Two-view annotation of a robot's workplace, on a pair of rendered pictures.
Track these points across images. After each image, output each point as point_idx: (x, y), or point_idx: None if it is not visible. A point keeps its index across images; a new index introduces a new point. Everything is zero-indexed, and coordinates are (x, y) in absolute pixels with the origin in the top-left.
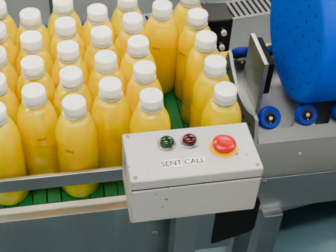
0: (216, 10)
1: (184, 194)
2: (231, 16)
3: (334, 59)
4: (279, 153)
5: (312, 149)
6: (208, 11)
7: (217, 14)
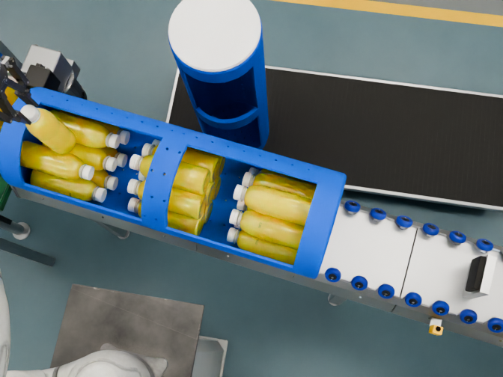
0: (37, 76)
1: None
2: (43, 86)
3: (9, 181)
4: (31, 194)
5: (51, 200)
6: (32, 75)
7: (35, 81)
